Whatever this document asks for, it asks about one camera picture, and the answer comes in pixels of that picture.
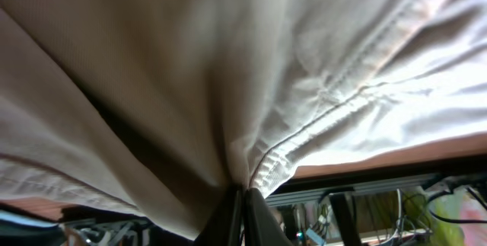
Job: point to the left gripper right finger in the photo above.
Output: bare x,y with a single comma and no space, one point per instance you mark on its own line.
260,225

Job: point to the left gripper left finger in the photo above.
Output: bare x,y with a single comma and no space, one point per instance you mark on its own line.
223,228

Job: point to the beige khaki shorts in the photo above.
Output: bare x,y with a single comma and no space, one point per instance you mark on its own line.
155,107

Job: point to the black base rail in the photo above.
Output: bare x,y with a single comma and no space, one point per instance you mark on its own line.
318,195

